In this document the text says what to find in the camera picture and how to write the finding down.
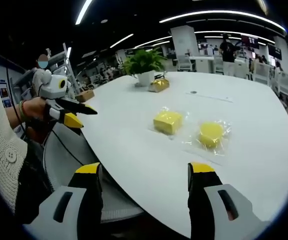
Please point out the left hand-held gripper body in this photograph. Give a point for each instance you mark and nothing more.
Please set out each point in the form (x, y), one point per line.
(52, 88)

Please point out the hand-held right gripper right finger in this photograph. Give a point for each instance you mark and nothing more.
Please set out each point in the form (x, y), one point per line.
(209, 212)

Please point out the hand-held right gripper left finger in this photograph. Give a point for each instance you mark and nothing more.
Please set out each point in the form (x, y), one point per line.
(69, 215)

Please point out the yellow round silicone block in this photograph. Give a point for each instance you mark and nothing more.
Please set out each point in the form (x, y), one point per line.
(210, 135)

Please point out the yellow square silicone block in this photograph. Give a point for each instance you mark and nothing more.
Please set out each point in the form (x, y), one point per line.
(167, 122)

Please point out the person's left hand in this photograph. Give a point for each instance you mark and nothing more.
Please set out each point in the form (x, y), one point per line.
(34, 108)

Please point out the brown wooden box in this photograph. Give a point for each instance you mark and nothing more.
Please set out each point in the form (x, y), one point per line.
(85, 95)

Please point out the grey mesh office chair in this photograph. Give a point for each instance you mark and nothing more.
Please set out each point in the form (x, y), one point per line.
(69, 155)

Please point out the green potted plant white pot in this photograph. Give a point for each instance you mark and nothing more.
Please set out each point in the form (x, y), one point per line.
(144, 62)

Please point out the ceiling light strip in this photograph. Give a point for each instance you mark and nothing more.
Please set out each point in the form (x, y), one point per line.
(221, 13)
(152, 41)
(83, 11)
(121, 40)

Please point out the gold gift bag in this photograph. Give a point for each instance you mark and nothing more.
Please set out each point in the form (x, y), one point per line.
(159, 85)

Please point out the round yellow wrapped cake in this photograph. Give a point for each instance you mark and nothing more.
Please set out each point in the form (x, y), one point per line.
(226, 130)

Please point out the square yellow wrapped cake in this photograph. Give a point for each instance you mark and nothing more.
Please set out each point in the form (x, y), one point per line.
(187, 117)

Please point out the white office chair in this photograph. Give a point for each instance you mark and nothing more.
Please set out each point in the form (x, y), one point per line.
(284, 85)
(184, 62)
(262, 72)

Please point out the white pillar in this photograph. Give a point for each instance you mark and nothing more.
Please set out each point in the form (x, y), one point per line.
(184, 40)

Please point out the wall pictures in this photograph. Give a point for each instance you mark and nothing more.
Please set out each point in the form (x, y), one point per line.
(5, 93)

